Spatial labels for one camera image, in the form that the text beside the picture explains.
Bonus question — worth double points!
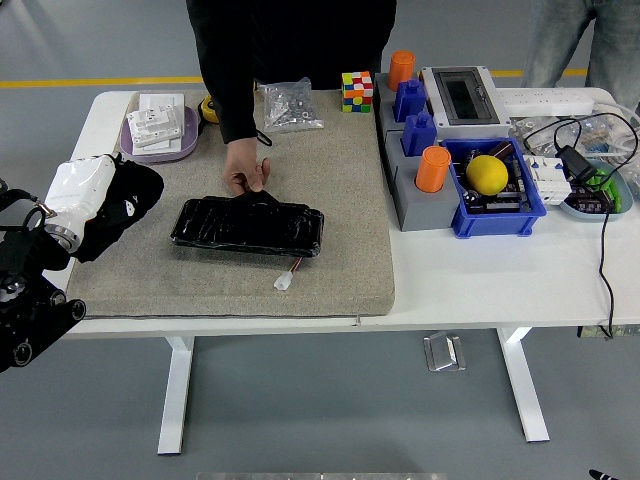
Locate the clear bag of screws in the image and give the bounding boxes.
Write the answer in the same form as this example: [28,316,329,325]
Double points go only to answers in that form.
[257,77,325,134]

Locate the black circuit board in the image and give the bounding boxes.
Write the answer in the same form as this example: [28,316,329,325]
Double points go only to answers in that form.
[462,189,532,216]

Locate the person in background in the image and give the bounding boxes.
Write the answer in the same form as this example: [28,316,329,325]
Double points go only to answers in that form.
[519,0,640,114]

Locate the white thin switch plate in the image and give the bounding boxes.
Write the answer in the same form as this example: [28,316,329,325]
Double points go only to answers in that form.
[131,135,182,156]

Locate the white cable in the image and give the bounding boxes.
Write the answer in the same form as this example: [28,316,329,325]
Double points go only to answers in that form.
[592,99,640,156]

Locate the white switch module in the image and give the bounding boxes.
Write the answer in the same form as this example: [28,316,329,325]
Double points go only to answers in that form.
[126,106,184,148]

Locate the person's hand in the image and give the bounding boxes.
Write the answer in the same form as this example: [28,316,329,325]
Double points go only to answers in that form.
[222,137,272,195]

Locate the green plastic parts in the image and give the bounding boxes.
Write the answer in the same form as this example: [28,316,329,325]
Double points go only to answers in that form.
[584,168,626,214]

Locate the grey-brown mat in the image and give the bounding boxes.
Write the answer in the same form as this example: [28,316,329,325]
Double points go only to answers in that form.
[65,88,396,319]

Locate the orange cylinder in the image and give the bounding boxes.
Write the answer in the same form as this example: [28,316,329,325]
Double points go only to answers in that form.
[414,145,452,194]
[388,49,417,92]

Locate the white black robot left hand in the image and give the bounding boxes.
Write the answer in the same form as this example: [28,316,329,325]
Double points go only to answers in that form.
[43,153,141,237]

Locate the yellow tape measure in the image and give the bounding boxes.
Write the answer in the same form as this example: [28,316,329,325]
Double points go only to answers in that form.
[197,95,221,124]

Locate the blue plastic block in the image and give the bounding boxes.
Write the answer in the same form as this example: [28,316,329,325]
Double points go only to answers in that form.
[392,78,429,124]
[401,110,439,157]

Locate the light blue dish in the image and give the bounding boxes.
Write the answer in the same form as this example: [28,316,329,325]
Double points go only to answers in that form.
[558,159,634,222]

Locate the black adapter with cable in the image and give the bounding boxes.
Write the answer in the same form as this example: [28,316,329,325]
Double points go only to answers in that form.
[522,112,640,340]

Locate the purple oval tray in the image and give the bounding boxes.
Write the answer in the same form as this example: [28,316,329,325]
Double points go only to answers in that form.
[118,104,200,165]

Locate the white connector with orange wires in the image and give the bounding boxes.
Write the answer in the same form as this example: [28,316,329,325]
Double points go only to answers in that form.
[273,257,303,292]

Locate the yellow ball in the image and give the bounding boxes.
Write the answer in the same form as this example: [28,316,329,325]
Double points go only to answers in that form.
[465,154,510,196]

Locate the white electrical box dark window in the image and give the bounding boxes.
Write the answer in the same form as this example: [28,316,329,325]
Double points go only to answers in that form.
[418,65,512,141]

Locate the metal floor plate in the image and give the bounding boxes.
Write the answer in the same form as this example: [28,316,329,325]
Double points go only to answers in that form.
[423,331,468,373]

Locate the white table leg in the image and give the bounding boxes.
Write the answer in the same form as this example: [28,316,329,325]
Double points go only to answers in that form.
[496,327,551,444]
[157,335,195,456]

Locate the white circuit breaker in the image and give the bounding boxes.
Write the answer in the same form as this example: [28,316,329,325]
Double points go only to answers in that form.
[523,153,572,206]

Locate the white flat switch plate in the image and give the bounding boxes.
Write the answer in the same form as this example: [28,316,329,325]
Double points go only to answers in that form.
[138,93,186,114]

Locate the white power strip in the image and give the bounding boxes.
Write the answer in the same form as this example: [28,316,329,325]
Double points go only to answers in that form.
[494,87,596,114]

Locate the blue plastic bin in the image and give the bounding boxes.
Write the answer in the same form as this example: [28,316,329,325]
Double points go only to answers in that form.
[439,138,548,239]

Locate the black panel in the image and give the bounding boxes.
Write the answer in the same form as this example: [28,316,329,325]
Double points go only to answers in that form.
[169,192,325,260]

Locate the clear bag of small parts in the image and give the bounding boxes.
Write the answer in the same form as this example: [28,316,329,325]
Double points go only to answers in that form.
[509,115,626,156]

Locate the colourful puzzle cube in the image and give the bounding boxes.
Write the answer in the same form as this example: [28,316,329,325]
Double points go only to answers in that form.
[341,70,375,113]

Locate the black terminal blocks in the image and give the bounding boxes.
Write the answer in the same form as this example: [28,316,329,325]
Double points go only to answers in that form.
[569,184,615,214]

